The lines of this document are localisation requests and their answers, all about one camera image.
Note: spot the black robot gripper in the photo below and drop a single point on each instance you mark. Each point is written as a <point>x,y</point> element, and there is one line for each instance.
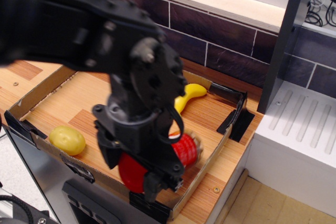
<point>133,127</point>

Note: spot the red-capped basil spice bottle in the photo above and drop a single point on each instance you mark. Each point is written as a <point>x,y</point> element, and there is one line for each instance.
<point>168,161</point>

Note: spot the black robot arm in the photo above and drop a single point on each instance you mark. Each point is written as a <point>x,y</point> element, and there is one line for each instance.
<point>117,38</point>

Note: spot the taped cardboard fence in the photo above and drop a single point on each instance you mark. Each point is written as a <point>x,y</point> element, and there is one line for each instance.
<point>49,95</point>

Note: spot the black oven control panel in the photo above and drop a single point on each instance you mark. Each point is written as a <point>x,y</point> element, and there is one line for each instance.
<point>85,209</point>

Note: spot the yellow toy potato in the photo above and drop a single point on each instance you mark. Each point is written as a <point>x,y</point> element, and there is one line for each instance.
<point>68,140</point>

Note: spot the yellow toy banana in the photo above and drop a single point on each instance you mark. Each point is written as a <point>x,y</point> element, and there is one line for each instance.
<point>192,90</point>

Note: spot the white sink drainboard unit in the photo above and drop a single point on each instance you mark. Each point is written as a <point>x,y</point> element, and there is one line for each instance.
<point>293,148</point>

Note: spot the dark grey upright post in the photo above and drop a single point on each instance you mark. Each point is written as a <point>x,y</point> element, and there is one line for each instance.
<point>294,17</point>

